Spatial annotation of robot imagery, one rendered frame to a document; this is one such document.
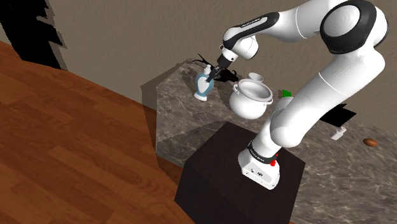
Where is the black spiky figure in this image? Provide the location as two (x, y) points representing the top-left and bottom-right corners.
(193, 53), (240, 83)

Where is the blue and white vase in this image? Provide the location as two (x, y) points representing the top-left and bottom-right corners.
(193, 65), (216, 102)

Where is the small white bowl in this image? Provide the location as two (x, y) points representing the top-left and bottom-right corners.
(247, 72), (265, 83)

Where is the large white pot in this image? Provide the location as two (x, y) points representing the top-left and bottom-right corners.
(228, 78), (274, 120)

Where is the dark robot stand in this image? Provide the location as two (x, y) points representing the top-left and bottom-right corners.
(174, 121), (306, 224)

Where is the flat black square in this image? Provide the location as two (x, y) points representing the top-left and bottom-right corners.
(319, 104), (357, 127)

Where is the small white bottle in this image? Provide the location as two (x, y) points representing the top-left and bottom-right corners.
(330, 125), (347, 141)

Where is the black plant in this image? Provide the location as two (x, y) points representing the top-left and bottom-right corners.
(0, 0), (67, 71)

